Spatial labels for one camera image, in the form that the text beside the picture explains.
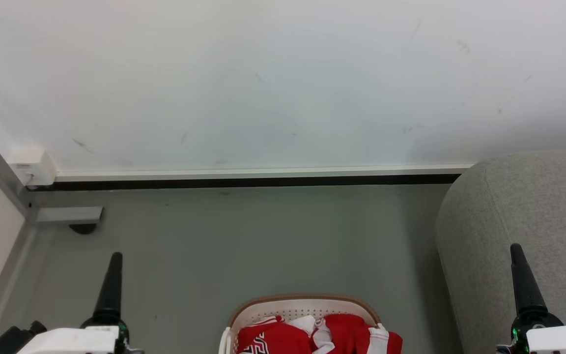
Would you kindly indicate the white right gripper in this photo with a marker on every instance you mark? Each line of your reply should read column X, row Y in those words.
column 560, row 340

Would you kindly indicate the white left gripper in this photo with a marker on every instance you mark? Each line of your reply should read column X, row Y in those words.
column 74, row 340

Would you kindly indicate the red white sports jersey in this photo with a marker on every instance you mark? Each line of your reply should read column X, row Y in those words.
column 275, row 340

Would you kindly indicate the grey fabric sofa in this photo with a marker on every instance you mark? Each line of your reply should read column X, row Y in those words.
column 499, row 221

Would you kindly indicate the black round levelling foot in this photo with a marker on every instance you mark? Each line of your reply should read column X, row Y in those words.
column 82, row 228

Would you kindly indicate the black left wrist connector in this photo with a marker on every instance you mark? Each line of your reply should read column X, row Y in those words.
column 15, row 339

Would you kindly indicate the white laundry basket brown rim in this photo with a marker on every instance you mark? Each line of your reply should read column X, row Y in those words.
column 293, row 307

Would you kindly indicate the white black baseboard strip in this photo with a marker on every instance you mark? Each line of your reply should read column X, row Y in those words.
column 263, row 178

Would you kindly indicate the grey metal foot bracket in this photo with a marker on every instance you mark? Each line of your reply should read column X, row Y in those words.
column 69, row 215

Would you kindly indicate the white wall junction box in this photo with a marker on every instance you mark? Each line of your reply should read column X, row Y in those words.
column 32, row 164

